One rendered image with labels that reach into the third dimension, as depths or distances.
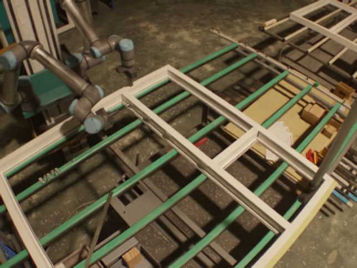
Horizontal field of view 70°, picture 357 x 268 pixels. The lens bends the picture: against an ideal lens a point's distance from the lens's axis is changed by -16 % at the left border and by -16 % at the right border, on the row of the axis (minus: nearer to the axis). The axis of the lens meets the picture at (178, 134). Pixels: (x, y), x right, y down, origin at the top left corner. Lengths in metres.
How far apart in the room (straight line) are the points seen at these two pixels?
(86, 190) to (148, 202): 1.24
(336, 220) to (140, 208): 1.86
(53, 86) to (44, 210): 1.11
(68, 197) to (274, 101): 1.99
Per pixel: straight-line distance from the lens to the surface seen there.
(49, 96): 2.60
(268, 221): 1.54
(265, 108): 2.45
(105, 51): 1.95
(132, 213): 1.55
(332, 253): 2.65
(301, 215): 1.56
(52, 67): 1.81
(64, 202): 2.73
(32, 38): 2.49
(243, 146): 1.76
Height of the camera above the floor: 2.22
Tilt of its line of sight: 47 degrees down
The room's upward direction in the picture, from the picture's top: straight up
